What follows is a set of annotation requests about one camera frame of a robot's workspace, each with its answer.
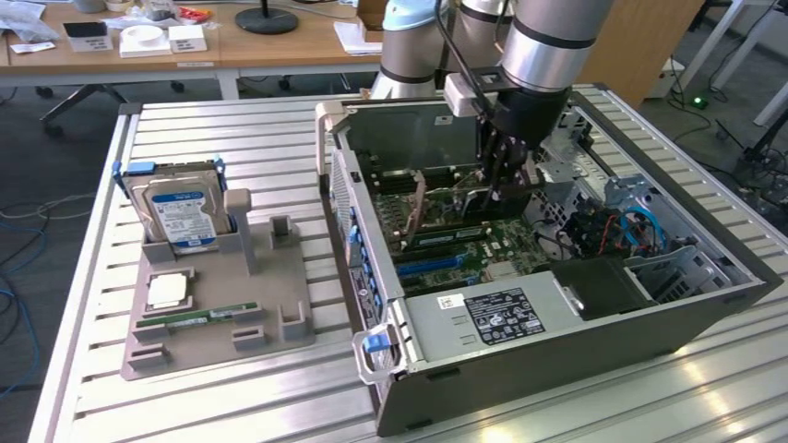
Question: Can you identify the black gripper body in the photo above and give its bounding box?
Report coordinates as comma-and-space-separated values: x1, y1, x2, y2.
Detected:
490, 85, 571, 150

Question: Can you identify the graphics card with metal bracket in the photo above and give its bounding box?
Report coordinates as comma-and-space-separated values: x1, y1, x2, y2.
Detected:
403, 169, 535, 236

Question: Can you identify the silver disk bay cage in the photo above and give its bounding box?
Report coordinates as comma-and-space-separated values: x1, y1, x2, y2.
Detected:
526, 108, 654, 232

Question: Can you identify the green motherboard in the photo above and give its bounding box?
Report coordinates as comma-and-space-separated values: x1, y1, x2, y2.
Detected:
367, 159, 559, 299

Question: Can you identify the RAM stick with white label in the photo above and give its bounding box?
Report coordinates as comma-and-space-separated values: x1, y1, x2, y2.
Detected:
407, 224, 488, 250

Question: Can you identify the wooden cabinet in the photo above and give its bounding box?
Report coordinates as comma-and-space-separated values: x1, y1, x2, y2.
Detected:
575, 0, 707, 107

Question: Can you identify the blue expansion slot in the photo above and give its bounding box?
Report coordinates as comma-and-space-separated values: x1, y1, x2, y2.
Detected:
395, 255, 471, 281

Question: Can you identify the white box with red button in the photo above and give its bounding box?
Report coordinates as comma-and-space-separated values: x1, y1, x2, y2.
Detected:
658, 58, 686, 101

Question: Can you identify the stack of white papers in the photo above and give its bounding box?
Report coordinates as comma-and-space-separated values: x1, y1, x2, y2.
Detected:
334, 20, 387, 56

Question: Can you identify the brown cardboard box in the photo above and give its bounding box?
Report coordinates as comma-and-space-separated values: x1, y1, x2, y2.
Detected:
358, 0, 387, 31

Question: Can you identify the silver slanted disk bay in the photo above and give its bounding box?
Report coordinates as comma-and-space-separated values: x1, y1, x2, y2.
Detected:
624, 244, 756, 305

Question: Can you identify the grey power supply unit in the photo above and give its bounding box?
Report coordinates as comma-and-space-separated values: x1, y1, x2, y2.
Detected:
403, 271, 584, 364

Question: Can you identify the black tripod stand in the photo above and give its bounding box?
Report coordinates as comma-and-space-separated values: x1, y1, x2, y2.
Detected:
714, 87, 788, 204

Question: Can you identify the dark grey PC case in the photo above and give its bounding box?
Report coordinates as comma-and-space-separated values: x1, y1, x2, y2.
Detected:
314, 94, 784, 438

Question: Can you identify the wooden desk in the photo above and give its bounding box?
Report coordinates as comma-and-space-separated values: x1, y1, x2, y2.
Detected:
0, 0, 556, 101

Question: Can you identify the black lamp base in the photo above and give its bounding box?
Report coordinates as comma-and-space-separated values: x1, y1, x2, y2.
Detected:
235, 0, 300, 36

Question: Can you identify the hard disk in blue caddy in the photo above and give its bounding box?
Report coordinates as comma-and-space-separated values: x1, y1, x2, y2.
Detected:
108, 156, 224, 257

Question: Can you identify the white labelled box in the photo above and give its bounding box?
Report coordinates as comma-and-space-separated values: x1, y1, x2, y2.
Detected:
168, 24, 208, 54

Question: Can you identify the green RAM stick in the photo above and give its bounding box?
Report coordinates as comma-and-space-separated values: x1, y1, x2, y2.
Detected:
135, 302, 259, 329

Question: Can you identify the silver CPU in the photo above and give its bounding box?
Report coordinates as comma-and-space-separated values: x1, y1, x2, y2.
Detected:
144, 275, 190, 311

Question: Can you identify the grey parts rack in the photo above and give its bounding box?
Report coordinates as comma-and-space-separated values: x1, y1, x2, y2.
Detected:
119, 186, 316, 384

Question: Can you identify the white flat box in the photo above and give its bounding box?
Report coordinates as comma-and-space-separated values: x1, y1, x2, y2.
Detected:
119, 34, 175, 59

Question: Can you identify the white tape roll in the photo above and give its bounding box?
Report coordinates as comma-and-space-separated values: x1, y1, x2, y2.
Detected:
120, 25, 166, 47

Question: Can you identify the black chair base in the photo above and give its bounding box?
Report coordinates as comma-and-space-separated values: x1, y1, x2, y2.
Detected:
38, 82, 131, 136

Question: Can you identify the black topped white box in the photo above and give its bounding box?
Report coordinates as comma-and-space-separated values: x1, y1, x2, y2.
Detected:
63, 21, 114, 53

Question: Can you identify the crumpled white plastic bag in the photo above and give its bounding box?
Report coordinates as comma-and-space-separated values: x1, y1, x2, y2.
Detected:
0, 0, 63, 42

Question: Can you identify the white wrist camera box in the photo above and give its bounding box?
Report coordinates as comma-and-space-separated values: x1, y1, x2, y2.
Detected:
444, 73, 494, 117

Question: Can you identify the red wire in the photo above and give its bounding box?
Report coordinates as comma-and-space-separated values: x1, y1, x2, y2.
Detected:
603, 214, 624, 254

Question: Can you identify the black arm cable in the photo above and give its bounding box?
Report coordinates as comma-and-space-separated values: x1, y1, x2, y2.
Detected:
432, 0, 495, 122

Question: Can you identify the blue wire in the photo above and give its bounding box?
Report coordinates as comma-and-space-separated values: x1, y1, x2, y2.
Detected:
619, 208, 670, 255

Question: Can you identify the white desk frame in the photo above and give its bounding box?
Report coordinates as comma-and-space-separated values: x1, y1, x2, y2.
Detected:
675, 0, 788, 126

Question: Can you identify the blue floor cable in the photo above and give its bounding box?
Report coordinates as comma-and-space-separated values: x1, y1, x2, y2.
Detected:
0, 221, 50, 394

